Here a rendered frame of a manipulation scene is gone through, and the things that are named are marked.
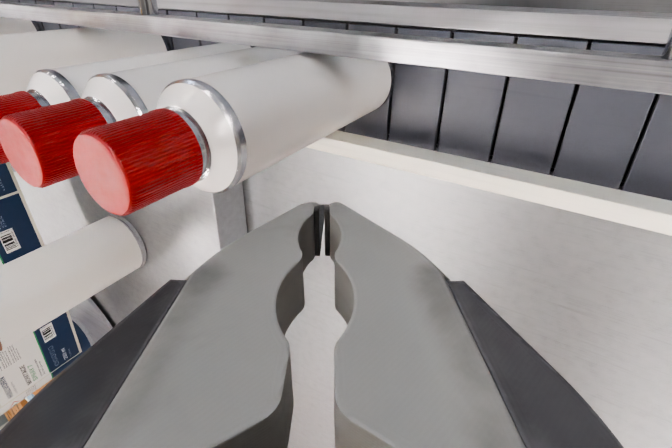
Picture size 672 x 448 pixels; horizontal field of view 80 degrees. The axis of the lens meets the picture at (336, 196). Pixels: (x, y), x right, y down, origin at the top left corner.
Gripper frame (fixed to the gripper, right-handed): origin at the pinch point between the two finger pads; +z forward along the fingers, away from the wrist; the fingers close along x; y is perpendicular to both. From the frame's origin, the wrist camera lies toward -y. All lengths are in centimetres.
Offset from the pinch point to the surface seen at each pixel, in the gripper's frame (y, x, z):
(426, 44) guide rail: -3.4, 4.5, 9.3
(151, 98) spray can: -0.9, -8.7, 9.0
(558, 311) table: 19.4, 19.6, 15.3
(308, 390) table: 49, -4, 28
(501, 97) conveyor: 0.7, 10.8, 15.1
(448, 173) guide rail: 5.0, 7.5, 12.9
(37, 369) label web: 58, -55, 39
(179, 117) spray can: -1.3, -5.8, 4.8
